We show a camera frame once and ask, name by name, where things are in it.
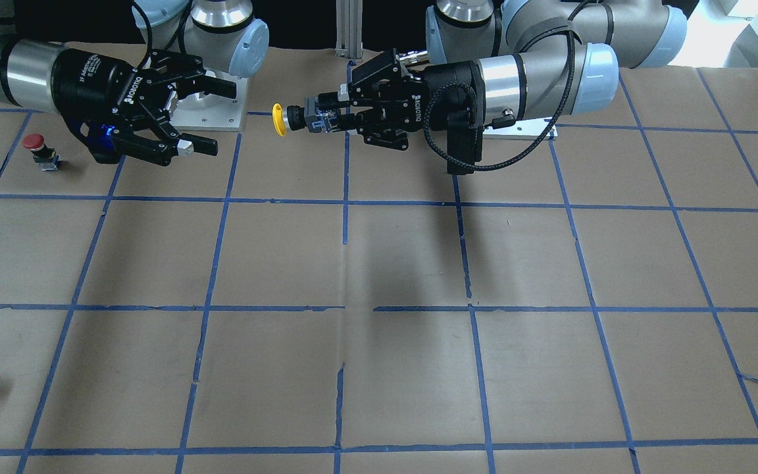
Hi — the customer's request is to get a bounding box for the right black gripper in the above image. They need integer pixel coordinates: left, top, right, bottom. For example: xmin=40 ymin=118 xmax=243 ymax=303
xmin=51 ymin=49 xmax=238 ymax=166

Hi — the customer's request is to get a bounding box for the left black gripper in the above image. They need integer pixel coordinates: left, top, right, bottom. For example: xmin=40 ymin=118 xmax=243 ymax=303
xmin=333 ymin=50 xmax=485 ymax=151

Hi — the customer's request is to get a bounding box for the yellow push button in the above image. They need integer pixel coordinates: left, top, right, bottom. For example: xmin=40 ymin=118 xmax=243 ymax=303
xmin=271 ymin=93 xmax=343 ymax=137

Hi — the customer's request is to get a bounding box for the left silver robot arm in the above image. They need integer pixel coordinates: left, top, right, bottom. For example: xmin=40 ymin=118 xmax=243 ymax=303
xmin=308 ymin=1 xmax=687 ymax=150

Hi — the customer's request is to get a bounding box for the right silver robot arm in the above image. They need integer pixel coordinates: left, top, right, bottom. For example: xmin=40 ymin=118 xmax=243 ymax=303
xmin=0 ymin=1 xmax=270 ymax=166

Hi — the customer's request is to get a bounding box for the red push button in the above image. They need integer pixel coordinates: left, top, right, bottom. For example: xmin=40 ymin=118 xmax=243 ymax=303
xmin=22 ymin=133 xmax=61 ymax=172

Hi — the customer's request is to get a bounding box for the brown paper table cover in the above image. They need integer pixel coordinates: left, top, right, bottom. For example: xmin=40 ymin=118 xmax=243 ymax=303
xmin=0 ymin=50 xmax=758 ymax=473

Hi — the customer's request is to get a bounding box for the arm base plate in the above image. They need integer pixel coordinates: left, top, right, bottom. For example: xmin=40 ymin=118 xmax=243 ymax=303
xmin=483 ymin=117 xmax=551 ymax=141
xmin=170 ymin=70 xmax=249 ymax=132

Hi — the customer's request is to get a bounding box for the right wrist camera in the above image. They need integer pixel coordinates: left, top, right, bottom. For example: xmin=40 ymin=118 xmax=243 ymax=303
xmin=63 ymin=117 xmax=122 ymax=165

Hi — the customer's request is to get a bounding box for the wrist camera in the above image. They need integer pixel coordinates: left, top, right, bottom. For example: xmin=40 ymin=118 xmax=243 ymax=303
xmin=63 ymin=117 xmax=122 ymax=165
xmin=446 ymin=111 xmax=482 ymax=166

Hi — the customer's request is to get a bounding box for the aluminium frame post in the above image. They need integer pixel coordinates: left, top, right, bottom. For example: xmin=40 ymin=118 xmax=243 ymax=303
xmin=335 ymin=0 xmax=363 ymax=63

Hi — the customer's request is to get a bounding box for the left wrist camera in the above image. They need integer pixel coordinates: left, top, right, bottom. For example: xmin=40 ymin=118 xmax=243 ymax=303
xmin=446 ymin=111 xmax=482 ymax=166

